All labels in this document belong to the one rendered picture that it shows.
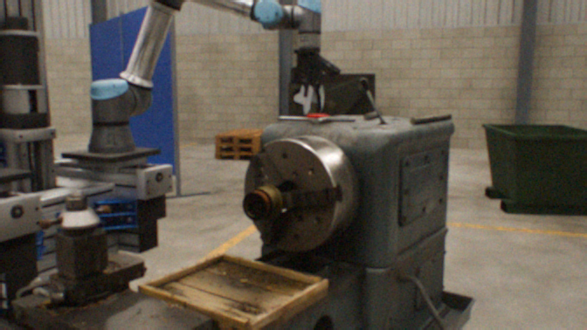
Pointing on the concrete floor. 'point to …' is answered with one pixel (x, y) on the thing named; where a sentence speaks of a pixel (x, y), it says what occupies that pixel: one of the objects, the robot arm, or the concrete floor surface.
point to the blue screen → (115, 54)
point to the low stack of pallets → (238, 143)
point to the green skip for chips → (538, 168)
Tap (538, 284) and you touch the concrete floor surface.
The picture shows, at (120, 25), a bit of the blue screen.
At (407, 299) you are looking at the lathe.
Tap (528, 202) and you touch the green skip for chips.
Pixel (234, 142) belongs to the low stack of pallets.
